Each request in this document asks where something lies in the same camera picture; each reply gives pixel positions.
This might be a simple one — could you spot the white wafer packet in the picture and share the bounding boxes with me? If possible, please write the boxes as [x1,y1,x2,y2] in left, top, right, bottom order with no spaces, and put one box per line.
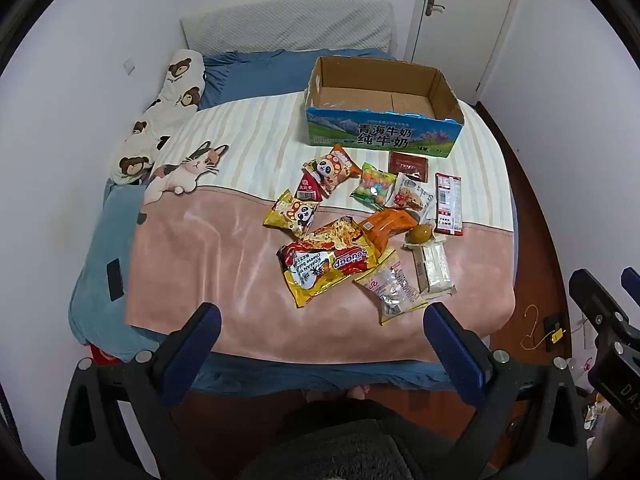
[412,240,456,297]

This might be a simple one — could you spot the red white long packet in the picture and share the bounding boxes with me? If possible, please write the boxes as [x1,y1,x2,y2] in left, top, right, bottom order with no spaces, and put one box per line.
[435,172,463,236]

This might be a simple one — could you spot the packaged braised egg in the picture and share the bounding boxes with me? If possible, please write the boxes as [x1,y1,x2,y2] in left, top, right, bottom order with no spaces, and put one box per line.
[402,223,446,250]

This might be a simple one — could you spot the yellow clear egg-cake bag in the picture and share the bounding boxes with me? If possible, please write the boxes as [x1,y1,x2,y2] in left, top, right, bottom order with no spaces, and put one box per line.
[355,249,427,325]

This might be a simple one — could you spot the white meat snack packet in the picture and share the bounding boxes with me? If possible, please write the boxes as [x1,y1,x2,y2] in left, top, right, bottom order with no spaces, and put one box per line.
[385,172,435,223]

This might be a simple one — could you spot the dark red packet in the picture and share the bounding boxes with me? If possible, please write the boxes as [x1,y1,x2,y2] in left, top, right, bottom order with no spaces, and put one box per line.
[388,152,428,183]

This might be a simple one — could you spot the orange snack packet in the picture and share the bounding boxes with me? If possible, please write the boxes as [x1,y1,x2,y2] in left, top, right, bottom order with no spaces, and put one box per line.
[359,208,418,254]

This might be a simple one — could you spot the colourful gumball candy bag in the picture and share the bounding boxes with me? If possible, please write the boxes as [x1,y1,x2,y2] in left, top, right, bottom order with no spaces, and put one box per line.
[350,162,397,210]

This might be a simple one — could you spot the spicy noodle snack packet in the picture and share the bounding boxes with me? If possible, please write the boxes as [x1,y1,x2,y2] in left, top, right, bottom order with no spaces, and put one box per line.
[300,216,368,250]

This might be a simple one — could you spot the yellow red noodle packet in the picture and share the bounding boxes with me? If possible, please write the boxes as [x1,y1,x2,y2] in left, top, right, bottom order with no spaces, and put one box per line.
[278,238,390,308]

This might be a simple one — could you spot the orange panda snack bag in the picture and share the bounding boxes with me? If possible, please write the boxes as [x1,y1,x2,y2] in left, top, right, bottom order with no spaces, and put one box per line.
[303,144,362,196]

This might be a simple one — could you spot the small red snack packet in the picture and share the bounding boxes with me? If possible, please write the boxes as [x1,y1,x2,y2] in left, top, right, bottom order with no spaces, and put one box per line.
[295,170,323,203]

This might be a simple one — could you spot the yellow panda snack bag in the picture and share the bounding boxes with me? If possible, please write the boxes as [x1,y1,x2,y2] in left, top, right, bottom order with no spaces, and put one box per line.
[262,190,319,238]

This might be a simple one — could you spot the blue bed sheet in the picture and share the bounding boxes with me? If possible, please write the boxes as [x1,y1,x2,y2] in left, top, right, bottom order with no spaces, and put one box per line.
[68,50,450,396]

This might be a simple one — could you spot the black phone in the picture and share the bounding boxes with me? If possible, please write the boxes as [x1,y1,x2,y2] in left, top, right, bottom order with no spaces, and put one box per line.
[106,258,125,301]

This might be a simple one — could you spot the pink striped cat blanket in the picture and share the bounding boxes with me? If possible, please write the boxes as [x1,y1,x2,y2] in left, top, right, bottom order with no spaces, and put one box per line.
[124,90,518,364]

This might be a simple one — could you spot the cardboard milk box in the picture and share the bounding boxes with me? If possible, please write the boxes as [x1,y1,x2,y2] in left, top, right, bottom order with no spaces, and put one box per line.
[305,56,464,158]

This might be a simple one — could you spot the white door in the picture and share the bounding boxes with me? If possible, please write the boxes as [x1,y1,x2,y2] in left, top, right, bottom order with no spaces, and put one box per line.
[405,0,518,103]

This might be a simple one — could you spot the grey padded headboard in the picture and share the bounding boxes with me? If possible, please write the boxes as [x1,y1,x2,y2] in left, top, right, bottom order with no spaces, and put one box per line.
[181,0,395,55]

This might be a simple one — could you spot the bear print pillow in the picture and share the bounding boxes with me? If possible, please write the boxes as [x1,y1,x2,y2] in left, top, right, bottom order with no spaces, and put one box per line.
[111,49,205,185]

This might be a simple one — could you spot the orange cable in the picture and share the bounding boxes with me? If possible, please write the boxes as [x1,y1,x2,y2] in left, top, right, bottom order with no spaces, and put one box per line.
[519,302,554,352]

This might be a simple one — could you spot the door handle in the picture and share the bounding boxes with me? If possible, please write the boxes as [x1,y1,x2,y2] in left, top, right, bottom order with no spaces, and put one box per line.
[425,0,446,16]

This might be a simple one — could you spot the wall outlet near bed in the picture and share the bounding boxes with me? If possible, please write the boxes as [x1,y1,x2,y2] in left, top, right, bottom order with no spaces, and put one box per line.
[122,58,136,76]

